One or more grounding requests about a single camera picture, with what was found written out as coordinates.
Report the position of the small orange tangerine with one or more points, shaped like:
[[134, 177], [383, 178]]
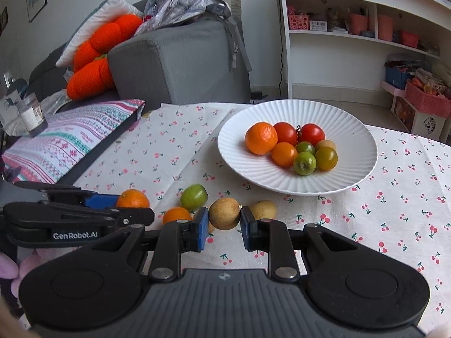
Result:
[[133, 199]]

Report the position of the orange plush flower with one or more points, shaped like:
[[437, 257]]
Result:
[[93, 67]]

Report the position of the pink plastic basket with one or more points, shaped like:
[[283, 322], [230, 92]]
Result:
[[426, 104]]

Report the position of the clear jar with dark lid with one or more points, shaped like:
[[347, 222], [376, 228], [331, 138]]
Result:
[[33, 116]]

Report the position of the pile of colourful packets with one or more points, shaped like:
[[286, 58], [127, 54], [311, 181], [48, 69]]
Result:
[[430, 81]]

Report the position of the small red basket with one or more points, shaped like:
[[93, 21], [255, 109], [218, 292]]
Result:
[[409, 39]]

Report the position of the white pillow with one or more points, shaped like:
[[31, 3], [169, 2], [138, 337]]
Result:
[[95, 21]]

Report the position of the small white labelled box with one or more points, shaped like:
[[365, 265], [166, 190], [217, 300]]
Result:
[[317, 25]]

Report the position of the pink plush toy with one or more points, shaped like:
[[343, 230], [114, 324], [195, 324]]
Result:
[[16, 271]]

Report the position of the white bookshelf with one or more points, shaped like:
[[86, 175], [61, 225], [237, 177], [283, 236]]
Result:
[[317, 63]]

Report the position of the pink perforated box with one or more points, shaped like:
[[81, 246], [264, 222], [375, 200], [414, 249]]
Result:
[[298, 22]]

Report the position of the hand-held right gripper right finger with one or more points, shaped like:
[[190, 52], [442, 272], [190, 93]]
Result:
[[246, 230]]

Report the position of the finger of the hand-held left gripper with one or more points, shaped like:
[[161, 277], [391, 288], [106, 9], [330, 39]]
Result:
[[102, 201], [105, 216]]

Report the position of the black power adapter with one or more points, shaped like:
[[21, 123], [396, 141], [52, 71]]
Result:
[[258, 97]]

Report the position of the green jujube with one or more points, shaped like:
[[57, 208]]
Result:
[[193, 196], [304, 163]]

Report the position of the grey sofa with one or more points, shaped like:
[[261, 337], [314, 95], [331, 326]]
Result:
[[176, 67]]

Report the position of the orange tomato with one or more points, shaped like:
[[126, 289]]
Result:
[[176, 215], [283, 155]]

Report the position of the dark green tomato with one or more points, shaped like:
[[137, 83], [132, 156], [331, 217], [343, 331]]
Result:
[[305, 147]]

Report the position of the white box with picture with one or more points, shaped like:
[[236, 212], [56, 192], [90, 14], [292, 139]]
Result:
[[419, 119]]

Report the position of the white box with deer print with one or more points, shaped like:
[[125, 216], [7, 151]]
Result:
[[10, 107]]

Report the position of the cherry print tablecloth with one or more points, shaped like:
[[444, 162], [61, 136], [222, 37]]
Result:
[[387, 218]]

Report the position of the white ribbed plate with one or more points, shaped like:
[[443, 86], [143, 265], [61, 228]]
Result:
[[246, 179]]

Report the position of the large orange tangerine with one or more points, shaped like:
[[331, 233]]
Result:
[[260, 138]]

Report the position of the blue storage box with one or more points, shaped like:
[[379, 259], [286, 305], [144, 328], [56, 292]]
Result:
[[397, 76]]

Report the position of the tan longan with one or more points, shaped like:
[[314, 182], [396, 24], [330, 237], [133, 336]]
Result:
[[224, 214], [264, 209], [327, 144]]

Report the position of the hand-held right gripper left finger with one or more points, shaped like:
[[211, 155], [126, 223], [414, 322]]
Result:
[[200, 229]]

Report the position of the striped patterned cushion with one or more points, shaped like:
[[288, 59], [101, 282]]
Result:
[[63, 141]]

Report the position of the red tomato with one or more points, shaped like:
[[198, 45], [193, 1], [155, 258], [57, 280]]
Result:
[[313, 133], [286, 133]]

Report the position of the yellow-green tomato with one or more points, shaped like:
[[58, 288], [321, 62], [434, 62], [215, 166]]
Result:
[[327, 159]]

